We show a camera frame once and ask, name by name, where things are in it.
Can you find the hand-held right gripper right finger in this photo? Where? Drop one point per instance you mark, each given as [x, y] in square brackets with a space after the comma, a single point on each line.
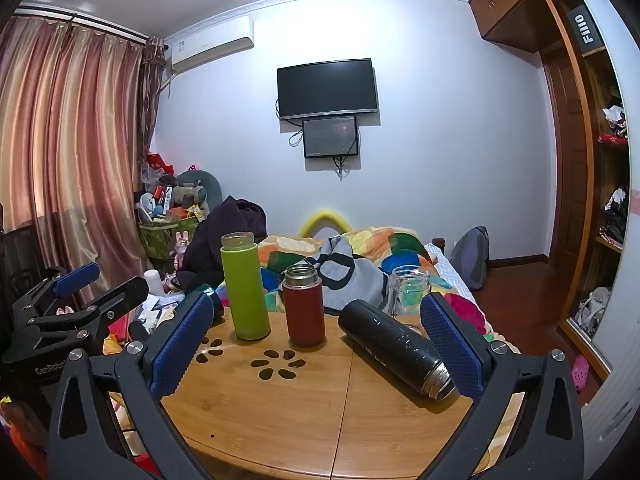
[450, 346]

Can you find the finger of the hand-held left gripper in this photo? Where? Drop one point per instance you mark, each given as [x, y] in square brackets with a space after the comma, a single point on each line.
[125, 296]
[77, 277]

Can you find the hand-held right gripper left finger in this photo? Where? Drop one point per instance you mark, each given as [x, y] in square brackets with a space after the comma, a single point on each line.
[180, 341]

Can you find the black thermos cup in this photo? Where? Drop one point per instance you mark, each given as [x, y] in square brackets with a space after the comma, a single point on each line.
[395, 347]

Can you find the clear glass cup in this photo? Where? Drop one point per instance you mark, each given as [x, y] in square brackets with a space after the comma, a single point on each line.
[407, 295]

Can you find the green bottle cup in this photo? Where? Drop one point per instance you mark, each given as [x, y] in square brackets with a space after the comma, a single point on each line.
[245, 290]

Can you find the red thermos cup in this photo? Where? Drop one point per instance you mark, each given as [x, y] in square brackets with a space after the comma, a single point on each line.
[303, 310]

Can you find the white plastic bottle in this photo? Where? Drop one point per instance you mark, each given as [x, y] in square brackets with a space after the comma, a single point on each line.
[154, 282]

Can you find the black chair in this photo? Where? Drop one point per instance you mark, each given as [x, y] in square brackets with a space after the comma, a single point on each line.
[25, 250]

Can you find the green basket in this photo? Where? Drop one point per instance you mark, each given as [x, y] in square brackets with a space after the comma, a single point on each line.
[157, 240]

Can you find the pink bunny toy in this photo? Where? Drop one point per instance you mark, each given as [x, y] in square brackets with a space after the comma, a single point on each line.
[181, 247]

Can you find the grey backpack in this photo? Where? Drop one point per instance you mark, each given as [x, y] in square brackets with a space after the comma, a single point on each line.
[472, 257]

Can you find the dark purple jacket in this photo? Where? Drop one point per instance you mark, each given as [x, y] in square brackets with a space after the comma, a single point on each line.
[220, 240]

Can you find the colourful patterned blanket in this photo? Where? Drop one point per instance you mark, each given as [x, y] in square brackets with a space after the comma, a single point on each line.
[395, 247]

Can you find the pink striped curtain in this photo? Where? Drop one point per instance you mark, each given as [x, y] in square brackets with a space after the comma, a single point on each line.
[70, 150]

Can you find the grey plush toy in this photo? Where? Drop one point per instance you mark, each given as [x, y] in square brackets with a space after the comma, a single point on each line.
[192, 187]

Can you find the grey and black cloth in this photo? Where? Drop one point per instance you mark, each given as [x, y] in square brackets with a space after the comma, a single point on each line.
[345, 270]

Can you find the pink clog shoe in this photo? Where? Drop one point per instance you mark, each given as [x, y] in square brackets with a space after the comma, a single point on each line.
[580, 372]

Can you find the red bag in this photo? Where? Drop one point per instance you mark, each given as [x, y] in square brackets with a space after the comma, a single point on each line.
[159, 164]

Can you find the white bag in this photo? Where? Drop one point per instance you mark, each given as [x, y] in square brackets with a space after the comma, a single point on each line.
[592, 307]

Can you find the yellow foam arch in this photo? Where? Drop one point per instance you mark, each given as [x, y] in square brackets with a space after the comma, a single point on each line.
[325, 219]

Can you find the white air conditioner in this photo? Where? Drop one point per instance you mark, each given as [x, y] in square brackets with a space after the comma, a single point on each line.
[210, 42]

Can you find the black lettered storage box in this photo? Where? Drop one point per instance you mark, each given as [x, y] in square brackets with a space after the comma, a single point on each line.
[582, 27]

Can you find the small black wall monitor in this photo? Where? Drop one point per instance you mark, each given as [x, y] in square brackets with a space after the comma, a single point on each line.
[330, 137]

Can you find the black wall television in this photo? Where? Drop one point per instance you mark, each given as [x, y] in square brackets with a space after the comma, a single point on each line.
[327, 89]

